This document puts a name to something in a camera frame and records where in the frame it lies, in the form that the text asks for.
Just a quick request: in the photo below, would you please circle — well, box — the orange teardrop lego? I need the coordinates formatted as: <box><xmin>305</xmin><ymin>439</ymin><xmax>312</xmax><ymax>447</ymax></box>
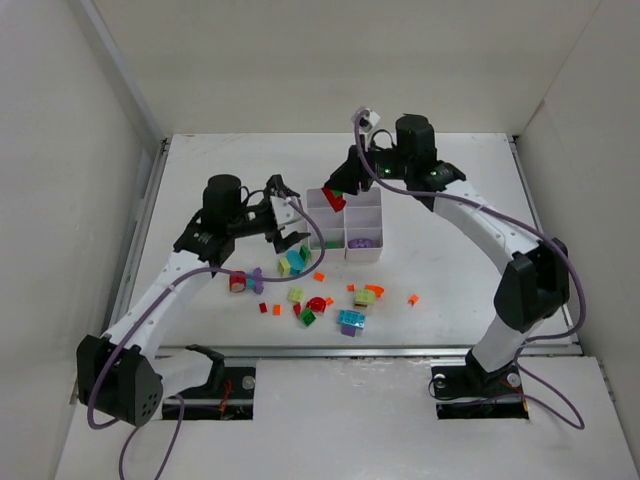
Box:
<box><xmin>365</xmin><ymin>284</ymin><xmax>385</xmax><ymax>298</ymax></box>

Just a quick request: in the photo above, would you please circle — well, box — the purple lego under blue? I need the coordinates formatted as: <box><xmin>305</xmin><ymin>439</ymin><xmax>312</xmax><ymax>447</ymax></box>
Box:
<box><xmin>340</xmin><ymin>325</ymin><xmax>362</xmax><ymax>338</ymax></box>

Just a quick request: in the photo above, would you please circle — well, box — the red cylinder lego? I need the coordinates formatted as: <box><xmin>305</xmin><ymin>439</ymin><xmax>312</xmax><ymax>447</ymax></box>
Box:
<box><xmin>228</xmin><ymin>271</ymin><xmax>247</xmax><ymax>293</ymax></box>

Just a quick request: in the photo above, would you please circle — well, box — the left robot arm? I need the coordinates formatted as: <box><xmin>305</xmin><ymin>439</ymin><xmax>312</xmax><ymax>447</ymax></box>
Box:
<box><xmin>76</xmin><ymin>174</ymin><xmax>306</xmax><ymax>430</ymax></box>

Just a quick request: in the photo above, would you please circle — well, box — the metal rail front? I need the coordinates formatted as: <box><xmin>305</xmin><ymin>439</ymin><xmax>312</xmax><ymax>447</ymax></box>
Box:
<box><xmin>157</xmin><ymin>343</ymin><xmax>584</xmax><ymax>359</ymax></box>

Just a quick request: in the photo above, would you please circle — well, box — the blue lego brick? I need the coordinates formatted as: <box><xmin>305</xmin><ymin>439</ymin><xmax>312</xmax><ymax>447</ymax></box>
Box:
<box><xmin>338</xmin><ymin>310</ymin><xmax>366</xmax><ymax>329</ymax></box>

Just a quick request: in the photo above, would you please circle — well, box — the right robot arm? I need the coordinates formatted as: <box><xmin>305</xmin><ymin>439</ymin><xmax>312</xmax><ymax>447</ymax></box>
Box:
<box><xmin>322</xmin><ymin>108</ymin><xmax>569</xmax><ymax>400</ymax></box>

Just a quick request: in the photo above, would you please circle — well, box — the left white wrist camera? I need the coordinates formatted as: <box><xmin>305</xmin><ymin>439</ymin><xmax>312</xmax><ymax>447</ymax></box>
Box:
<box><xmin>270</xmin><ymin>196</ymin><xmax>304</xmax><ymax>237</ymax></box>

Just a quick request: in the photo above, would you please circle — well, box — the red dome lego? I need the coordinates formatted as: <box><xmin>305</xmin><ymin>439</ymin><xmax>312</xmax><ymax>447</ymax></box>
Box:
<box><xmin>306</xmin><ymin>297</ymin><xmax>327</xmax><ymax>315</ymax></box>

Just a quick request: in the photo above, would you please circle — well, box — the teal round lego piece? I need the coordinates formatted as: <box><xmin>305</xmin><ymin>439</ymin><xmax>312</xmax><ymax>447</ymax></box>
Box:
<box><xmin>285</xmin><ymin>250</ymin><xmax>307</xmax><ymax>276</ymax></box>

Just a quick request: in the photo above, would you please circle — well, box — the right white compartment tray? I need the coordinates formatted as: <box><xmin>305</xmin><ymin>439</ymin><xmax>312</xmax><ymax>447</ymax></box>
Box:
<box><xmin>344</xmin><ymin>187</ymin><xmax>384</xmax><ymax>262</ymax></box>

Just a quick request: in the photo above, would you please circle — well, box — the lime pink lego brick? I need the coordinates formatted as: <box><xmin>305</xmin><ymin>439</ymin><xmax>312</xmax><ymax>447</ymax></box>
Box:
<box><xmin>353</xmin><ymin>289</ymin><xmax>377</xmax><ymax>310</ymax></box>

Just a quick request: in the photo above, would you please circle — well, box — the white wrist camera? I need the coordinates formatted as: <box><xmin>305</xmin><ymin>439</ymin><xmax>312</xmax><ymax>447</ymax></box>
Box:
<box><xmin>270</xmin><ymin>196</ymin><xmax>304</xmax><ymax>237</ymax></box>
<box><xmin>351</xmin><ymin>108</ymin><xmax>381</xmax><ymax>134</ymax></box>

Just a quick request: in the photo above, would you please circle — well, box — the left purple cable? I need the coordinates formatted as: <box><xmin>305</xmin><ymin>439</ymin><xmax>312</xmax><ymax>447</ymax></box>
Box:
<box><xmin>86</xmin><ymin>191</ymin><xmax>327</xmax><ymax>480</ymax></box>

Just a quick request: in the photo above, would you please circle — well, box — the left white compartment tray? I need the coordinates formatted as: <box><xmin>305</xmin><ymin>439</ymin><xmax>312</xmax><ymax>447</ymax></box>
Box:
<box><xmin>306</xmin><ymin>189</ymin><xmax>346</xmax><ymax>262</ymax></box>

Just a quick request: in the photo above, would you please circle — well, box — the purple lego block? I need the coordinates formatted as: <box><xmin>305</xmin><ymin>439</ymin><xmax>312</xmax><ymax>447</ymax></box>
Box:
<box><xmin>347</xmin><ymin>238</ymin><xmax>375</xmax><ymax>249</ymax></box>

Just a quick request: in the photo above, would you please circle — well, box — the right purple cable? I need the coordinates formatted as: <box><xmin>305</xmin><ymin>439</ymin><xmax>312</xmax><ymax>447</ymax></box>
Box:
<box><xmin>352</xmin><ymin>117</ymin><xmax>586</xmax><ymax>431</ymax></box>

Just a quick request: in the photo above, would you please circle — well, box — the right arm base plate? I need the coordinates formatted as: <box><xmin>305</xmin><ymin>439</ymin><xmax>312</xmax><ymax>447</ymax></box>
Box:
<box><xmin>428</xmin><ymin>365</ymin><xmax>529</xmax><ymax>420</ymax></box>

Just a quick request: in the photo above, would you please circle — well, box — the white compartment tray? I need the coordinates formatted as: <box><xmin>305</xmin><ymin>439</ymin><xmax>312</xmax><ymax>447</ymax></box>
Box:
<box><xmin>306</xmin><ymin>189</ymin><xmax>346</xmax><ymax>262</ymax></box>
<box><xmin>344</xmin><ymin>187</ymin><xmax>384</xmax><ymax>262</ymax></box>

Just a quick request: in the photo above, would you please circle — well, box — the purple flower lego piece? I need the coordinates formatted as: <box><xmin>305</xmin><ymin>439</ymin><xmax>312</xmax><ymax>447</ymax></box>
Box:
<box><xmin>246</xmin><ymin>267</ymin><xmax>264</xmax><ymax>295</ymax></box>

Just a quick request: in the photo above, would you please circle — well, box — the purple cable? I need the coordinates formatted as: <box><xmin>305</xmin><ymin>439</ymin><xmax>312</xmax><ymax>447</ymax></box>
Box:
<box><xmin>86</xmin><ymin>191</ymin><xmax>327</xmax><ymax>480</ymax></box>
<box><xmin>352</xmin><ymin>117</ymin><xmax>586</xmax><ymax>431</ymax></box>

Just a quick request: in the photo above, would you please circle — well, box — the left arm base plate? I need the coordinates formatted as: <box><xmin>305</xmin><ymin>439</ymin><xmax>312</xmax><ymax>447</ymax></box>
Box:
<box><xmin>180</xmin><ymin>365</ymin><xmax>256</xmax><ymax>421</ymax></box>

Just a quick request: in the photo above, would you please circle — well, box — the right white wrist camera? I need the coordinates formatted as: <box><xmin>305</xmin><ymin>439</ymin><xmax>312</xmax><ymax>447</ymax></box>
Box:
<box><xmin>351</xmin><ymin>108</ymin><xmax>381</xmax><ymax>134</ymax></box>

